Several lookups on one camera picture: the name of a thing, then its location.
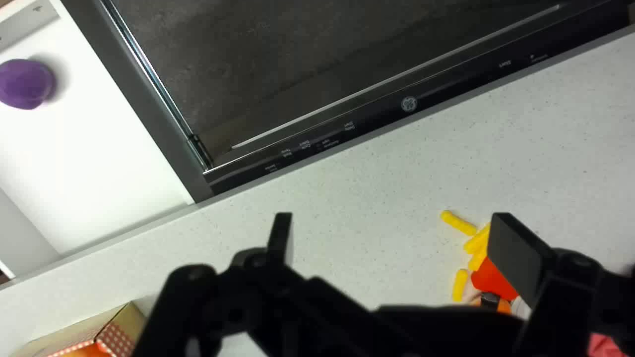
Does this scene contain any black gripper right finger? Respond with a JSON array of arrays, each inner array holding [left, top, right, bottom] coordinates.
[[486, 211, 635, 357]]

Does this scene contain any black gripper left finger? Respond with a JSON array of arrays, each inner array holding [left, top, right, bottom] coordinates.
[[131, 209, 373, 357]]

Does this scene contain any purple toy fruit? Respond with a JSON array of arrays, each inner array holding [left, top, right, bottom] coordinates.
[[0, 57, 57, 110]]

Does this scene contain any red checkered tan basket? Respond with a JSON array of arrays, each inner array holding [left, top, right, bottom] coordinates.
[[12, 299, 157, 357]]

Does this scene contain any red toy fries container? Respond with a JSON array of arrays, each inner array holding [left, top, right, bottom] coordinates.
[[470, 255, 522, 305]]

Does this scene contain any yellow toy fry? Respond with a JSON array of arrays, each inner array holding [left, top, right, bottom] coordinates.
[[450, 265, 472, 303], [438, 207, 480, 237], [462, 223, 492, 257]]

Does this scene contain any white toy plate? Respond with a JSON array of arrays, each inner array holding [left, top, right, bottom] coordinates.
[[510, 295, 534, 322]]

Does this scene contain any red plate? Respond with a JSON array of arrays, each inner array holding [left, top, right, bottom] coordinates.
[[585, 330, 635, 357]]

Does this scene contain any dark steel dishwasher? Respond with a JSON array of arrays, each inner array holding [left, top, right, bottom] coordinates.
[[59, 0, 635, 203]]

